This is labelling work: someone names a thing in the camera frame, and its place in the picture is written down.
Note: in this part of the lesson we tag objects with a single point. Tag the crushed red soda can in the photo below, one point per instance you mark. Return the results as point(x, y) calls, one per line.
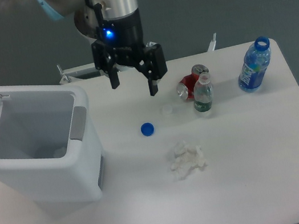
point(185, 87)

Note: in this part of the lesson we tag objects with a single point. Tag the crumpled white tissue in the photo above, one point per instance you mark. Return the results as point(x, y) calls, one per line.
point(184, 159)

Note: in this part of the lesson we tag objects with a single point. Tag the small clear green-label bottle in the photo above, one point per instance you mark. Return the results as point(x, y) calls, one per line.
point(203, 93)

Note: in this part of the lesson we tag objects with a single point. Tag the blue bottle cap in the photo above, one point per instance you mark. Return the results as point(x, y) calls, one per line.
point(147, 129)

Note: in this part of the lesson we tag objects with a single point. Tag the clear white bottle cap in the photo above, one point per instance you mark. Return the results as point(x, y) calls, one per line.
point(167, 109)

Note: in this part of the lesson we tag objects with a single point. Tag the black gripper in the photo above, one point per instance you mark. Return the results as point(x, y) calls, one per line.
point(120, 41)

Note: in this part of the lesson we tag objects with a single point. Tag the blue drink bottle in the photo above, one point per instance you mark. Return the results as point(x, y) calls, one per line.
point(255, 64)

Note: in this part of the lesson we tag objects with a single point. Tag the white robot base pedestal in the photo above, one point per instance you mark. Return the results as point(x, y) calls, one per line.
point(76, 74)

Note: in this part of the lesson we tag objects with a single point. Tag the white trash can body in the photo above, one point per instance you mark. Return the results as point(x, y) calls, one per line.
point(49, 147)

